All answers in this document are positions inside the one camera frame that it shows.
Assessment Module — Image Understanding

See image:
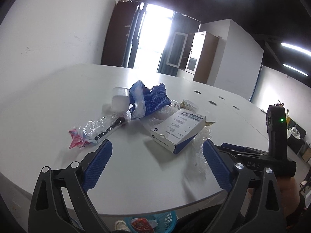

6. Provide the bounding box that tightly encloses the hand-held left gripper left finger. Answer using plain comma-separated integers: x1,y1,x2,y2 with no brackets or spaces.
28,139,113,233

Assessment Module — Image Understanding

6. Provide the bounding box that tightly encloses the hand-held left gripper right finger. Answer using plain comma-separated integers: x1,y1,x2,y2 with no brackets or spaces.
202,139,286,233

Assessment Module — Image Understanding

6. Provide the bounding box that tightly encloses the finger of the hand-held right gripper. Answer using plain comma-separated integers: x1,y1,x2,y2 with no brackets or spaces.
219,147,269,161
221,142,269,154

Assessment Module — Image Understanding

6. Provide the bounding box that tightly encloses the clear wrapper with red print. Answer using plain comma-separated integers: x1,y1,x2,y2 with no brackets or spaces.
68,116,127,150

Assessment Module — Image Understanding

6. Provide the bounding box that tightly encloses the white and blue cardboard box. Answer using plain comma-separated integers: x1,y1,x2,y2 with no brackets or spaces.
149,108,207,155

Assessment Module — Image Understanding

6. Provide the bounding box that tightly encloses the white plastic container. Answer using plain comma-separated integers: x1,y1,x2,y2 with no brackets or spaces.
111,87,130,112

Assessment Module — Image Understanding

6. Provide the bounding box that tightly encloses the blue plastic basket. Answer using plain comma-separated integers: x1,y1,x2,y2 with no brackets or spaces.
125,210,177,233

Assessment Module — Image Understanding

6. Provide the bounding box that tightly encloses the blue plastic bag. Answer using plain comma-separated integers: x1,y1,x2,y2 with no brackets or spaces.
129,79,172,121

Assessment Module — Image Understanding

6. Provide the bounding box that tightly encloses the person's right hand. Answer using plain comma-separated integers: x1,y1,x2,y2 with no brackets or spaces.
278,176,302,224

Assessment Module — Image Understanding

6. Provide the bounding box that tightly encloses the white plastic bag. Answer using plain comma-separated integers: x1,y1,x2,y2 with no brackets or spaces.
289,126,302,139

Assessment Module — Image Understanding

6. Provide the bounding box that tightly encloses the clear plastic film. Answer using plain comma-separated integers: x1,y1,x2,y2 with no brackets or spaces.
142,100,219,176

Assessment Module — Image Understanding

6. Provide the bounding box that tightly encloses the person's white shoe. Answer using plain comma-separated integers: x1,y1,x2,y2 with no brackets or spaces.
114,220,127,232

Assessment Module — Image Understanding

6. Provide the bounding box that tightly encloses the ceiling tube light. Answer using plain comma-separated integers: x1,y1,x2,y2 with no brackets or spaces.
283,63,309,77
281,42,311,55

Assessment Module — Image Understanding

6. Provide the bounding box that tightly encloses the red snack packet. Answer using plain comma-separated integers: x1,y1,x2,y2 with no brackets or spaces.
131,218,155,233

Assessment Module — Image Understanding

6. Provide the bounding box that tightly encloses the dark curtain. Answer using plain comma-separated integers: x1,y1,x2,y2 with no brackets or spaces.
157,11,201,77

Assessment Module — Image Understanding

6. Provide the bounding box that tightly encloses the white framed glass cabinet door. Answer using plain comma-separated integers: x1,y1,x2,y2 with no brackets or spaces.
166,32,188,67

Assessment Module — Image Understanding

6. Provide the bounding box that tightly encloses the dark brown wooden cabinet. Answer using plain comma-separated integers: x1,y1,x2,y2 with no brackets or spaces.
100,1,137,69

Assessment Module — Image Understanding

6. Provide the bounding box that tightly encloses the bright window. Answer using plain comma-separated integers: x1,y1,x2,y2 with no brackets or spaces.
132,2,174,72

